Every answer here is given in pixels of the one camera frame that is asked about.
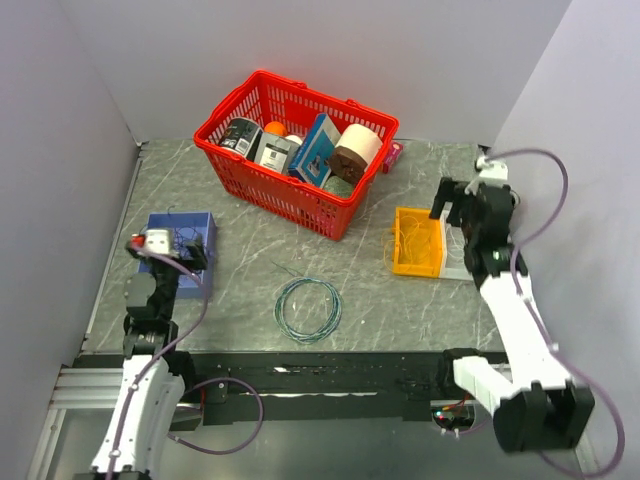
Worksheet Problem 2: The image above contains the purple wire bundle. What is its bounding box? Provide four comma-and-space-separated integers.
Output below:
164, 204, 209, 281

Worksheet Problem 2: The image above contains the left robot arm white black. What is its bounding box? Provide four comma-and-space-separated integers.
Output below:
83, 228, 209, 479

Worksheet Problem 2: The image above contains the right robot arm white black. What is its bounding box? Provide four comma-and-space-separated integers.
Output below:
429, 177, 595, 453

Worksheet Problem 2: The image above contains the blue plastic bin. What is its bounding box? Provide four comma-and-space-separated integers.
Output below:
141, 210, 217, 294

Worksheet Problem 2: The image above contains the yellow plastic bin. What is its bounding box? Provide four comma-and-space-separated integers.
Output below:
392, 207, 447, 278

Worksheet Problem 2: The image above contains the white plastic bin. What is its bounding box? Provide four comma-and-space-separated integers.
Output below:
439, 209, 473, 282

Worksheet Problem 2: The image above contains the pink small box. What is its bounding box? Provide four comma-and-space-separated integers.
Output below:
382, 141, 404, 174

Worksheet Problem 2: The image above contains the white paper towel roll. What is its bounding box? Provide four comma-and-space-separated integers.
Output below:
336, 123, 383, 169

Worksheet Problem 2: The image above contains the brown roll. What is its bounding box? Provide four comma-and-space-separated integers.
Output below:
328, 146, 368, 186

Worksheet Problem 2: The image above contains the green scouring sponge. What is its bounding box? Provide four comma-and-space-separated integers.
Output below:
323, 175, 355, 199

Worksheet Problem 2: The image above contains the black cylindrical can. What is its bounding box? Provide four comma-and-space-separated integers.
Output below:
217, 117, 263, 161

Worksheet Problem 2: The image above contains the grey labelled pouch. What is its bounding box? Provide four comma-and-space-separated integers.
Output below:
254, 133, 302, 174

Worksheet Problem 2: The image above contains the blue Harrys box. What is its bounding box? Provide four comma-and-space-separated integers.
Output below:
287, 113, 341, 188

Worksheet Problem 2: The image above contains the orange fruit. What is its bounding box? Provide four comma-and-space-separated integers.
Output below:
264, 121, 288, 137

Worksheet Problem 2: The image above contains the red plastic shopping basket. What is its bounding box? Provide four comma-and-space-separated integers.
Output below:
193, 70, 399, 240

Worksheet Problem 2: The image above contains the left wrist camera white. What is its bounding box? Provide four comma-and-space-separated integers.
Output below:
125, 228, 179, 259

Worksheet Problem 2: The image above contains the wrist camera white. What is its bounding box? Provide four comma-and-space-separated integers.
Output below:
464, 155, 509, 195
125, 228, 179, 259

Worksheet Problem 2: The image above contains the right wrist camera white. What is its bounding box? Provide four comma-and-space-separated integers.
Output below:
464, 155, 509, 195

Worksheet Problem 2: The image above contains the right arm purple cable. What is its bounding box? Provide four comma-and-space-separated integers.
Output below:
439, 148, 627, 477

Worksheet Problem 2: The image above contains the aluminium frame rail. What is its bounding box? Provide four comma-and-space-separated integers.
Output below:
49, 368, 123, 410

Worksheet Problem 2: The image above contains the green blue wire coil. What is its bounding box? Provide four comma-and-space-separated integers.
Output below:
274, 277, 344, 344

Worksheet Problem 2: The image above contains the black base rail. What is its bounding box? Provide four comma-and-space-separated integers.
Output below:
173, 351, 472, 426

